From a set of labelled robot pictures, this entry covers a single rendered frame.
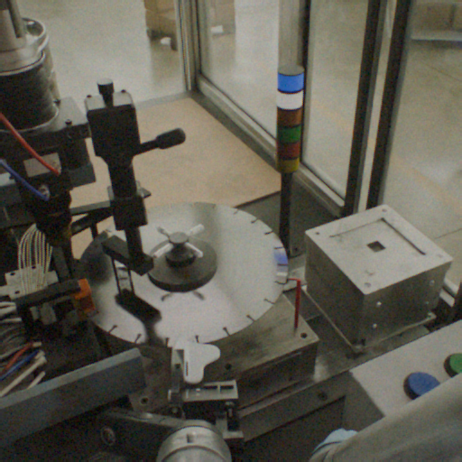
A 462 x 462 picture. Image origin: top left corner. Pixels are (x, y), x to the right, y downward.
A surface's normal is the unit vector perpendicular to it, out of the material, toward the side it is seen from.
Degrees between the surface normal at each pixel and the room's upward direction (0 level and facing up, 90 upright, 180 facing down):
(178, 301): 0
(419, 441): 75
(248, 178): 0
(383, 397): 0
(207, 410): 58
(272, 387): 90
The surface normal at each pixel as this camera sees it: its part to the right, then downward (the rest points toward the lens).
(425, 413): -0.92, -0.40
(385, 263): -0.04, -0.78
